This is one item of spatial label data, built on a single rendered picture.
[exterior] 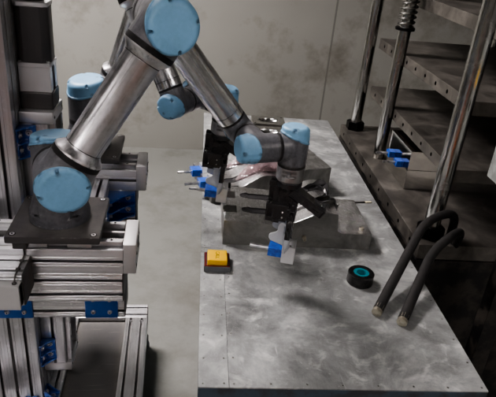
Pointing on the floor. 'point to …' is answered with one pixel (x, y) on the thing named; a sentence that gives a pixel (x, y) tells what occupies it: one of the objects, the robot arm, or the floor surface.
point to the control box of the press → (484, 315)
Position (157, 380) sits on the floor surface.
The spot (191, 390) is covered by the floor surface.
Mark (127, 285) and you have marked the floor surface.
